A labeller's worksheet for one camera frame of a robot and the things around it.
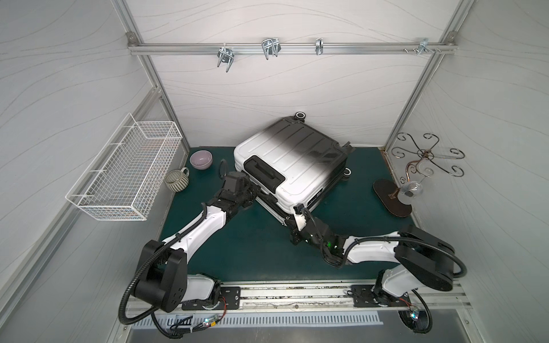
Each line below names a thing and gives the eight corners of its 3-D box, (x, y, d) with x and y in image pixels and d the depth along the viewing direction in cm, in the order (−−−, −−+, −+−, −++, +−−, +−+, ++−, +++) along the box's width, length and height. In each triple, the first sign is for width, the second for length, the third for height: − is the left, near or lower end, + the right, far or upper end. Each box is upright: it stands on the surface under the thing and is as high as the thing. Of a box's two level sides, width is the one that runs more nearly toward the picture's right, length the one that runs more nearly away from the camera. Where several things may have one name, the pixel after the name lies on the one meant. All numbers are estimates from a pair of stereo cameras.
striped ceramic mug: (167, 195, 102) (162, 188, 98) (169, 177, 109) (165, 171, 105) (189, 190, 103) (185, 184, 99) (189, 173, 110) (185, 167, 106)
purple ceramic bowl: (190, 171, 112) (187, 165, 107) (196, 157, 118) (193, 150, 114) (210, 171, 112) (207, 165, 107) (214, 157, 118) (211, 150, 114)
